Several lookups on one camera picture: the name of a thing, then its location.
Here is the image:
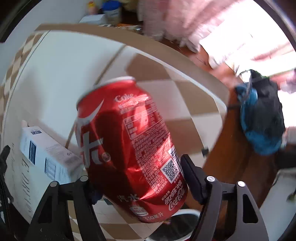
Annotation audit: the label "red coke can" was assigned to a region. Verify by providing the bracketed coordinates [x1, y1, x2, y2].
[75, 76, 188, 223]

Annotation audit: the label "white round trash bin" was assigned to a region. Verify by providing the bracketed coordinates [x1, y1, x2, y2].
[145, 209, 200, 241]

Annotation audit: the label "white blue carton box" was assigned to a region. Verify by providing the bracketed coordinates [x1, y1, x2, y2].
[20, 126, 83, 184]

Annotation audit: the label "pile of dark blue clothes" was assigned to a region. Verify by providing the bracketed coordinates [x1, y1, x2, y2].
[235, 69, 285, 156]

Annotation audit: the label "checkered brown white tablecloth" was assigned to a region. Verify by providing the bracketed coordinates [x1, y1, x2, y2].
[1, 24, 229, 240]

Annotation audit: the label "pink floral curtain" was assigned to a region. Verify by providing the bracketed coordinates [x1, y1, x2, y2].
[137, 1, 295, 76]

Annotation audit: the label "small orange bottle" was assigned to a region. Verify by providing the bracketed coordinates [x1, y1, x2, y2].
[87, 1, 97, 15]

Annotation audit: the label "blue lid white jar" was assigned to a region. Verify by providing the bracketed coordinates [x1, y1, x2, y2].
[102, 1, 121, 25]

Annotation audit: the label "brown paper bag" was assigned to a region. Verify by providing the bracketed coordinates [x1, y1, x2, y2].
[119, 0, 138, 11]

